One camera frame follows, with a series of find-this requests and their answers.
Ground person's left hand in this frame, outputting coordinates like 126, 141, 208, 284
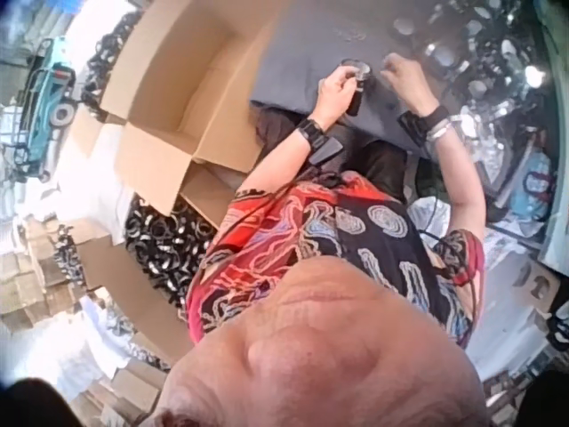
313, 65, 371, 131

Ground person's right hand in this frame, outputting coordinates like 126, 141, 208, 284
380, 52, 442, 119

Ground black part with clear lens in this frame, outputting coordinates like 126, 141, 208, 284
339, 57, 373, 118

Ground grey cloth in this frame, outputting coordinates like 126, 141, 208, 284
247, 0, 448, 161

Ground black wrist band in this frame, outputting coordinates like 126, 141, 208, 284
397, 103, 450, 149
294, 114, 344, 166

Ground heap of black lens parts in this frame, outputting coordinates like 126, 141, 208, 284
390, 0, 550, 134

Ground person's legs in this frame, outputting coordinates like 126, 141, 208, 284
255, 106, 411, 204

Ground white plastic bag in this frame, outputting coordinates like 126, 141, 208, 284
407, 195, 451, 244

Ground large open cardboard box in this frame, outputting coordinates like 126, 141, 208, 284
98, 0, 294, 217

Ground blue bag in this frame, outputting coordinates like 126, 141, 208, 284
509, 149, 557, 223

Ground heap of black rings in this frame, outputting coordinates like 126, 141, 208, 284
81, 8, 144, 122

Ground cardboard box of black rings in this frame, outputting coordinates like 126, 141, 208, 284
75, 195, 226, 361

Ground carton with black print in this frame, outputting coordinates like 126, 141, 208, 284
513, 260, 562, 309

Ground teal cart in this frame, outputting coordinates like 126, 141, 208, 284
15, 36, 79, 181

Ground stack of brown cartons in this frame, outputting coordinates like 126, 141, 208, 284
0, 220, 84, 333

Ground flat cardboard cartons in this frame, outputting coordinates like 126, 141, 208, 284
73, 353, 172, 427

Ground white bracelet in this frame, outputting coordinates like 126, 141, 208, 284
425, 118, 455, 143

